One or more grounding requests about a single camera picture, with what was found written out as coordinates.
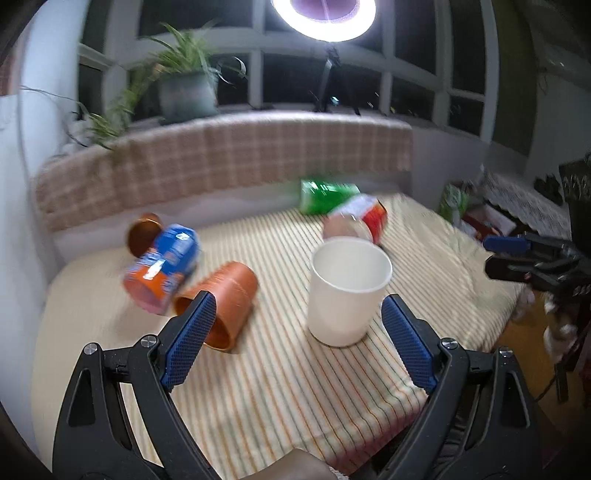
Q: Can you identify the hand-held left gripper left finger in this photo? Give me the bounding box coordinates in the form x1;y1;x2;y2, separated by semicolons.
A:
52;291;222;480

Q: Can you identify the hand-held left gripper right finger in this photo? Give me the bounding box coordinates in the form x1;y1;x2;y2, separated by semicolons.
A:
376;294;541;480

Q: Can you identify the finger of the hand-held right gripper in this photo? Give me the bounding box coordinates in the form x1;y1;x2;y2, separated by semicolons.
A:
483;233;579;260
484;256;581;291

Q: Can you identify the orange plastic cup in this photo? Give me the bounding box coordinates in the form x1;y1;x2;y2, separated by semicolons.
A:
173;261;258;352

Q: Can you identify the small copper cup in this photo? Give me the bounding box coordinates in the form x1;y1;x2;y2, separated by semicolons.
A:
128;212;163;256

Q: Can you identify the red and white noodle cup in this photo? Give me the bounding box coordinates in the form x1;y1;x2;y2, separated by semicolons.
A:
322;194;389;246

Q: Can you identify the red box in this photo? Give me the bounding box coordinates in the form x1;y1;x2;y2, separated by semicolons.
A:
461;203;517;240

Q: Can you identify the pale patterned cloth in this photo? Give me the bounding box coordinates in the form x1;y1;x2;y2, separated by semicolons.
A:
513;286;580;358

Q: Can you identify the white lace cloth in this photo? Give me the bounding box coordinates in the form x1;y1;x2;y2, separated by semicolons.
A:
479;171;573;241

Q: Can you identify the green plastic bag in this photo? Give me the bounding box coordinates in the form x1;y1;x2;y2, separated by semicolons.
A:
438;182;472;223

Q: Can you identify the blue and orange snack can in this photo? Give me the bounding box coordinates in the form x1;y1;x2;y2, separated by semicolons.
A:
122;224;202;315

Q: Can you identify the dark box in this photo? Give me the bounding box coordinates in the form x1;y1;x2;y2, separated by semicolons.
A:
558;157;591;241

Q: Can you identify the striped sheet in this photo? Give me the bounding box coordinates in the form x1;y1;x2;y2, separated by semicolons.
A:
30;191;526;468

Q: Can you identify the green snack packet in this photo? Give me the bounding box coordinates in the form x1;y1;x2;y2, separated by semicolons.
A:
299;179;362;216

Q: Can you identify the plaid blanket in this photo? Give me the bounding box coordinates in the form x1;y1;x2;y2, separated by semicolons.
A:
34;111;414;232

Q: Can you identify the potted spider plant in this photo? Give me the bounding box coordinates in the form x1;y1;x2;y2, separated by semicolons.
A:
21;21;250;163

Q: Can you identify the black tripod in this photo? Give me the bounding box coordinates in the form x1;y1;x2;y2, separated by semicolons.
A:
310;42;363;116

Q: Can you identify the white window frame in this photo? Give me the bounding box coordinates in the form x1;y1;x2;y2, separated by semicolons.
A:
76;0;502;139

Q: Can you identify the ring light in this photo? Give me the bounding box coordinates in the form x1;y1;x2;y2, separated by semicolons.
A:
270;0;377;43

